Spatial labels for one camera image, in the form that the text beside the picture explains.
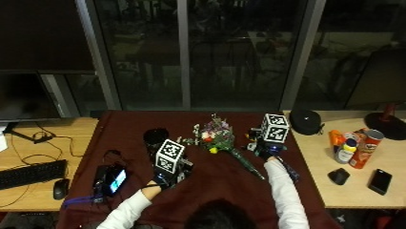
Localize person's left hand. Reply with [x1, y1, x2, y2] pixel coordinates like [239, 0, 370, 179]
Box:
[150, 156, 195, 191]

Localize black round zip case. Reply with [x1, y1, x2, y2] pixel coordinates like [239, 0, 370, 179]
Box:
[287, 109, 326, 136]

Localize white left glove marker cube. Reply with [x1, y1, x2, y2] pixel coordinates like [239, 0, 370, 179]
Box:
[154, 138, 186, 175]

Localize black computer monitor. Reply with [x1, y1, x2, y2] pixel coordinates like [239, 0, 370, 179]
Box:
[0, 70, 82, 122]

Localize white bottle blue cap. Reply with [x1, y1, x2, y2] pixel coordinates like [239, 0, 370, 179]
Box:
[334, 137, 359, 165]

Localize black lamp base red stem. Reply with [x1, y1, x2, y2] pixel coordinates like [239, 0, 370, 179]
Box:
[363, 102, 406, 141]

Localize mixed flower bouquet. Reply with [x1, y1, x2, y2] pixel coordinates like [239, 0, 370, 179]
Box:
[175, 114, 266, 181]

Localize dark red tablecloth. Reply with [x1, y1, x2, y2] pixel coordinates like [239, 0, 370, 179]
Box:
[56, 110, 342, 229]

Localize white right glove marker cube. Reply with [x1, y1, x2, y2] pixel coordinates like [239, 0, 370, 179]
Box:
[258, 113, 290, 143]

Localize white glove marker cube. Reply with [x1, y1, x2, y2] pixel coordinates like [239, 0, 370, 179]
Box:
[258, 113, 290, 143]
[154, 138, 186, 175]

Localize black ergonomic mouse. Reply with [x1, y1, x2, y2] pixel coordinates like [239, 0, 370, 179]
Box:
[327, 167, 351, 186]

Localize black keyboard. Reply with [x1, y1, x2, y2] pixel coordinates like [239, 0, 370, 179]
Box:
[0, 158, 68, 191]

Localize black smartphone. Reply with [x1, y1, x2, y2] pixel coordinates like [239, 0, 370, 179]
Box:
[366, 168, 392, 197]

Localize red chip can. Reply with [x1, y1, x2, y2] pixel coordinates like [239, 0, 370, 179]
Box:
[347, 129, 386, 170]

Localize person's right hand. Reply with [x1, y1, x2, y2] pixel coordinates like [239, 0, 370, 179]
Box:
[246, 127, 289, 162]

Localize grey window frame post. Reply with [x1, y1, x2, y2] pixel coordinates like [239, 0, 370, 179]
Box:
[74, 0, 122, 112]
[175, 0, 191, 111]
[279, 0, 327, 112]

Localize smartphone with lit screen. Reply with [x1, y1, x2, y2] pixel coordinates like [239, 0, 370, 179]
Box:
[104, 165, 128, 196]

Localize orange bottle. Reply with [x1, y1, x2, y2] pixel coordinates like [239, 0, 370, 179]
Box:
[329, 129, 347, 156]

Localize black computer mouse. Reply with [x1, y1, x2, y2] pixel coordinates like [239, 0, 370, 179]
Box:
[52, 177, 70, 201]

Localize white paper sheet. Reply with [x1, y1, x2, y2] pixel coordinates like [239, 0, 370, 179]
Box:
[0, 123, 9, 153]

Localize blue wrist strap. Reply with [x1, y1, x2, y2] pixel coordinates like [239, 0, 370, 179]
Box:
[277, 156, 301, 183]

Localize purple lanyard strap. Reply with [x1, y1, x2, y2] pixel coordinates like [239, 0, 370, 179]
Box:
[62, 195, 105, 209]

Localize black desk cable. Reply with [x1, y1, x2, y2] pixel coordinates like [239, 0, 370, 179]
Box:
[8, 121, 86, 167]

